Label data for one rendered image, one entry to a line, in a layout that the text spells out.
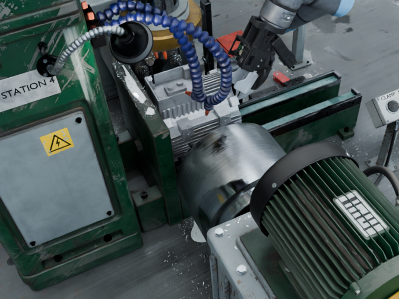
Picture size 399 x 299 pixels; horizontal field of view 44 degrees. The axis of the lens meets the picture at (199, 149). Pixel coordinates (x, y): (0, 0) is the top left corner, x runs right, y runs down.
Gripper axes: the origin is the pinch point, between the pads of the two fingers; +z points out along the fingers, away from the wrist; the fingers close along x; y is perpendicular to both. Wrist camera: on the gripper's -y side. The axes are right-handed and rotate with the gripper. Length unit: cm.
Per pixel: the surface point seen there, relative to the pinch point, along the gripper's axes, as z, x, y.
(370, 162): 7.5, 15.6, -43.2
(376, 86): -4, -11, -64
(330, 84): -2.6, -9.0, -39.5
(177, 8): -16.7, -2.8, 25.4
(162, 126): 6.6, 7.0, 23.4
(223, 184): 4.3, 28.2, 19.8
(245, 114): 11.5, -9.2, -13.7
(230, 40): 11, -59, -37
